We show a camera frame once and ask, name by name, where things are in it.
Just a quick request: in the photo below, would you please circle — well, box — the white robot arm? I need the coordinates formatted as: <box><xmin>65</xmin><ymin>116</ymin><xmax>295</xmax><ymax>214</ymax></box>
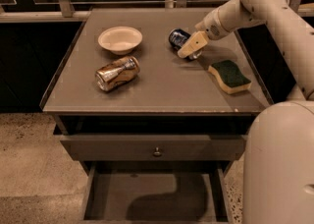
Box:
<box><xmin>178</xmin><ymin>0</ymin><xmax>314</xmax><ymax>224</ymax></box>

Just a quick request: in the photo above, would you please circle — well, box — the open grey middle drawer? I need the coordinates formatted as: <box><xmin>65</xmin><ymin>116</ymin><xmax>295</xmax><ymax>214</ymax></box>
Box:
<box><xmin>79</xmin><ymin>161</ymin><xmax>234</xmax><ymax>224</ymax></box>

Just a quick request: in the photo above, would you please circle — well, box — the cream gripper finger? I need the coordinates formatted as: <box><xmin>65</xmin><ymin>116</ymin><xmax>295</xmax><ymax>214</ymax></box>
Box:
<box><xmin>178</xmin><ymin>31</ymin><xmax>209</xmax><ymax>59</ymax></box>

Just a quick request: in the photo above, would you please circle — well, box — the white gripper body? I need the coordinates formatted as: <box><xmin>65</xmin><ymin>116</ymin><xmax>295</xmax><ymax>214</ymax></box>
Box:
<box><xmin>194</xmin><ymin>7</ymin><xmax>233</xmax><ymax>40</ymax></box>

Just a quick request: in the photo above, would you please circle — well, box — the closed top drawer front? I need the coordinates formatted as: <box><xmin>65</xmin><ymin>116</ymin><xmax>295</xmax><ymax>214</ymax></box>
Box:
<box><xmin>61</xmin><ymin>135</ymin><xmax>246</xmax><ymax>161</ymax></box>

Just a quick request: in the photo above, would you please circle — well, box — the green yellow sponge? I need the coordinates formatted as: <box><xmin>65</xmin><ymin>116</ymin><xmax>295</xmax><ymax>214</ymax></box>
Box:
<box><xmin>208</xmin><ymin>60</ymin><xmax>251</xmax><ymax>94</ymax></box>

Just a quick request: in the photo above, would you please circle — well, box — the round metal drawer knob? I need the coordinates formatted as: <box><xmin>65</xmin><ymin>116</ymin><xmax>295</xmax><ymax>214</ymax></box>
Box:
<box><xmin>153</xmin><ymin>147</ymin><xmax>162</xmax><ymax>157</ymax></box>

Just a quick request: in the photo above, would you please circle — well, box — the grey drawer cabinet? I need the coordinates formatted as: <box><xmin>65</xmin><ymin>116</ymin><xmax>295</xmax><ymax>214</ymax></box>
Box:
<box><xmin>39</xmin><ymin>7</ymin><xmax>274</xmax><ymax>224</ymax></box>

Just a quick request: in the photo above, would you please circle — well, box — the blue pepsi can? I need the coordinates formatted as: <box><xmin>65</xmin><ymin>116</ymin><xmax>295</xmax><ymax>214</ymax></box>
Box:
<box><xmin>168</xmin><ymin>28</ymin><xmax>202</xmax><ymax>60</ymax></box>

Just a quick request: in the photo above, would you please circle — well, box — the gold silver energy drink can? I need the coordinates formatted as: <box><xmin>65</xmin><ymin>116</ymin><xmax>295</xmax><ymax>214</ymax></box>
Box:
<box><xmin>95</xmin><ymin>56</ymin><xmax>140</xmax><ymax>92</ymax></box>

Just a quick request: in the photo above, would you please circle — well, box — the white paper bowl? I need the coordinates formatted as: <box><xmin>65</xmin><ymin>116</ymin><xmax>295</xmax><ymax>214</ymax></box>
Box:
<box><xmin>98</xmin><ymin>27</ymin><xmax>142</xmax><ymax>55</ymax></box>

